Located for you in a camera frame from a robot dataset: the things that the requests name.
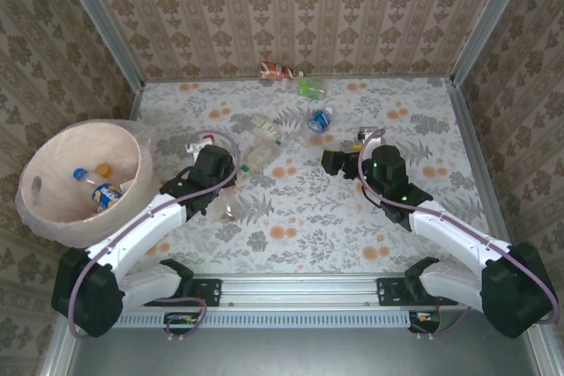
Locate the round pale pink bin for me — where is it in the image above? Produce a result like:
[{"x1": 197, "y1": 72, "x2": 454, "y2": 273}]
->
[{"x1": 19, "y1": 119, "x2": 155, "y2": 248}]

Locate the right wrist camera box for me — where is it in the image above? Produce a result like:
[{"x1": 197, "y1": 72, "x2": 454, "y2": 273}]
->
[{"x1": 355, "y1": 126, "x2": 381, "y2": 143}]

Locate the brown label plastic bottle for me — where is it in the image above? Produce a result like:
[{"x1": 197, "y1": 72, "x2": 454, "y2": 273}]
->
[{"x1": 259, "y1": 61, "x2": 305, "y2": 82}]

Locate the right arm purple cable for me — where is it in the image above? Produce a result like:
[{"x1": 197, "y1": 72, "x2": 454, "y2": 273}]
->
[{"x1": 357, "y1": 128, "x2": 557, "y2": 336}]

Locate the red cap cola bottle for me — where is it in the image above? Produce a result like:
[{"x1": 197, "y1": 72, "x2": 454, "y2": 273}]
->
[{"x1": 210, "y1": 171, "x2": 249, "y2": 224}]

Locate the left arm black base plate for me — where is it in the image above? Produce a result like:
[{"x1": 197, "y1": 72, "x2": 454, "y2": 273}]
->
[{"x1": 184, "y1": 277, "x2": 222, "y2": 307}]

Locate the floral patterned table cover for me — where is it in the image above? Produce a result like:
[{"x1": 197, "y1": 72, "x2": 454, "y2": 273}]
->
[{"x1": 94, "y1": 77, "x2": 503, "y2": 275}]

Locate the aluminium frame post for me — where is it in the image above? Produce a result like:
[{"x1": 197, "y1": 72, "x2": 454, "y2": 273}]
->
[
  {"x1": 449, "y1": 0, "x2": 537, "y2": 86},
  {"x1": 51, "y1": 0, "x2": 145, "y2": 90}
]

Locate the left aluminium frame post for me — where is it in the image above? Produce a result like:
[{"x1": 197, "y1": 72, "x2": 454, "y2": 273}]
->
[{"x1": 51, "y1": 0, "x2": 145, "y2": 90}]

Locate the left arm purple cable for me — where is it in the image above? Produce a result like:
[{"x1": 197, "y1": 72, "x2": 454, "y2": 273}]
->
[{"x1": 69, "y1": 129, "x2": 242, "y2": 342}]

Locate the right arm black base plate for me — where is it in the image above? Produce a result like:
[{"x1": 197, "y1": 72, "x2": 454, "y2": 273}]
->
[{"x1": 376, "y1": 277, "x2": 458, "y2": 307}]

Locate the right aluminium frame post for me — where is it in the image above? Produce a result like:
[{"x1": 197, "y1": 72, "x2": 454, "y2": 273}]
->
[{"x1": 449, "y1": 0, "x2": 537, "y2": 86}]

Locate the small blue label water bottle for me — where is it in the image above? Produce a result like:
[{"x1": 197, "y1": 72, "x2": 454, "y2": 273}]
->
[{"x1": 307, "y1": 106, "x2": 334, "y2": 135}]

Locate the large crushed clear bottle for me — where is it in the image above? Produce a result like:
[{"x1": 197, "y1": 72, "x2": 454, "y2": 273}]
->
[{"x1": 243, "y1": 140, "x2": 283, "y2": 171}]

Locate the Pepsi bottle blue cap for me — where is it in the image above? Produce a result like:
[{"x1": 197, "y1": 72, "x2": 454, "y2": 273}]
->
[{"x1": 72, "y1": 166, "x2": 124, "y2": 215}]

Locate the right aluminium table side rail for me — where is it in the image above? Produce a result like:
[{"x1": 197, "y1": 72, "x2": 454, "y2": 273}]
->
[{"x1": 449, "y1": 78, "x2": 522, "y2": 262}]

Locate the grey metal front panel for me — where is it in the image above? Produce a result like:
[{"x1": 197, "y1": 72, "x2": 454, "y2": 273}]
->
[{"x1": 65, "y1": 326, "x2": 539, "y2": 376}]

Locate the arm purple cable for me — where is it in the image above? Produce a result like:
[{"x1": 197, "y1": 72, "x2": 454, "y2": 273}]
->
[
  {"x1": 69, "y1": 129, "x2": 242, "y2": 342},
  {"x1": 357, "y1": 128, "x2": 557, "y2": 336}
]

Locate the aluminium mounting rail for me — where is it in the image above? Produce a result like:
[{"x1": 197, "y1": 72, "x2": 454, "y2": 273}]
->
[{"x1": 118, "y1": 273, "x2": 537, "y2": 309}]

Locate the grey slotted cable duct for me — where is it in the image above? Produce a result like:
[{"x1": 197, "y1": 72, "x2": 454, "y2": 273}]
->
[{"x1": 117, "y1": 310, "x2": 413, "y2": 329}]

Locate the pink plastic basket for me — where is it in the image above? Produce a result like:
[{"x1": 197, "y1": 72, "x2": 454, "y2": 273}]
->
[{"x1": 14, "y1": 118, "x2": 156, "y2": 250}]

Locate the clear bottle green ring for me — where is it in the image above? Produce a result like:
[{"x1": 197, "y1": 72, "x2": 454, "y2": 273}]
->
[{"x1": 275, "y1": 127, "x2": 309, "y2": 152}]

